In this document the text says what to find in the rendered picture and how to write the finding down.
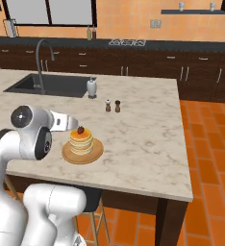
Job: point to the white soap dispenser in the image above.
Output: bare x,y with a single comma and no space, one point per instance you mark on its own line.
91,87

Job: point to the pancake stack with syrup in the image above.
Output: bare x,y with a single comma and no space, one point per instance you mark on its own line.
81,144

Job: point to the white cup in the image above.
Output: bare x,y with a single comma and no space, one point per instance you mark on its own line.
212,6
182,6

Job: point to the dark wooden island counter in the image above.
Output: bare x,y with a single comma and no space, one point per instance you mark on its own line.
170,221

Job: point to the dark seat wooden stool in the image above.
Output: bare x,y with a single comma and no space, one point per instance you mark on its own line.
12,189
93,198

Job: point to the grey wall socket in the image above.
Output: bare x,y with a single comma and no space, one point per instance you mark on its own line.
155,23

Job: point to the pale olive bottle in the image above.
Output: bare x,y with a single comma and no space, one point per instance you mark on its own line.
89,33

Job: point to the dark sink basin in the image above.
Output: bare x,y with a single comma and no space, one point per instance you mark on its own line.
60,85

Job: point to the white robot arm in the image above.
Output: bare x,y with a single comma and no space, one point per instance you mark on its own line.
8,179

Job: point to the pepper shaker with dark top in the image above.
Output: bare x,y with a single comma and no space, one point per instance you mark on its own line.
117,106

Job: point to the black framed window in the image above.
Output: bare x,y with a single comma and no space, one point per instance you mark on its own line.
50,12

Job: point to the hob with white rings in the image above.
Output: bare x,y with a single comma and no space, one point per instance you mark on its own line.
127,42

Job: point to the dark brown cupboard run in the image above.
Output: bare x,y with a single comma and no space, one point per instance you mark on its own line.
149,68

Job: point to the round wooden plate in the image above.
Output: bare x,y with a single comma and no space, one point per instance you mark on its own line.
96,153

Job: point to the dark wall shelf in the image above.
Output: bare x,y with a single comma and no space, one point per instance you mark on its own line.
194,12

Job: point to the salt shaker with white top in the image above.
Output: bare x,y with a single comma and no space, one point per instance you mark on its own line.
108,106

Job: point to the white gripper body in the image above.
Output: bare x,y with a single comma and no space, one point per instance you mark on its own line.
70,123

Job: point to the red strawberry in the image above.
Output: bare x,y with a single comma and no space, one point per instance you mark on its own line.
81,130

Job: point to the dark grey curved tap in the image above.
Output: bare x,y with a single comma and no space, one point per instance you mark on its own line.
39,64

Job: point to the dark brown bottle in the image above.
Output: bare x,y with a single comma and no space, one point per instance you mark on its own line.
94,32

